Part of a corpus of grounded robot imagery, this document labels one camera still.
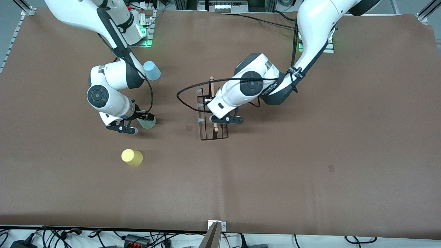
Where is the pale green plastic cup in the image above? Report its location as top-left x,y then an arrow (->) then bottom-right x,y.
137,115 -> 156,130

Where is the black wire cup holder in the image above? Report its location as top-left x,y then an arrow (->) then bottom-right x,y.
195,76 -> 229,141

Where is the yellow plastic cup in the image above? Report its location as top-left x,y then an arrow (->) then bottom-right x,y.
121,149 -> 143,167

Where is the light blue plastic cup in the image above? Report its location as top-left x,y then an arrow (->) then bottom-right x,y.
143,61 -> 161,81

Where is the white power strip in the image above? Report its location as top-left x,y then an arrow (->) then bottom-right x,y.
208,1 -> 239,11

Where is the orange and black connector box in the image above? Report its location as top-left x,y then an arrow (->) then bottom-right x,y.
124,234 -> 150,247

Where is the perforated metal strip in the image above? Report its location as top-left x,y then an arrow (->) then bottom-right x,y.
0,14 -> 26,73

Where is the black power adapter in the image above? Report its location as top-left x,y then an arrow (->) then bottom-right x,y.
10,239 -> 37,248

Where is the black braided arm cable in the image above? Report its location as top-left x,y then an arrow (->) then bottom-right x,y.
96,7 -> 154,113
176,14 -> 307,114

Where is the black power cable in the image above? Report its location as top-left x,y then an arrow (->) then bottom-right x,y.
219,11 -> 297,31

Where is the silver metal mount bracket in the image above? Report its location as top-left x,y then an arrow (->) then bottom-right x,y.
208,220 -> 227,232

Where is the grey camera mount beam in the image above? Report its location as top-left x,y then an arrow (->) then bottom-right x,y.
198,221 -> 223,248

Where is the aluminium frame extrusion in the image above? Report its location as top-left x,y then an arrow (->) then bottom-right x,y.
416,0 -> 441,23
12,0 -> 37,17

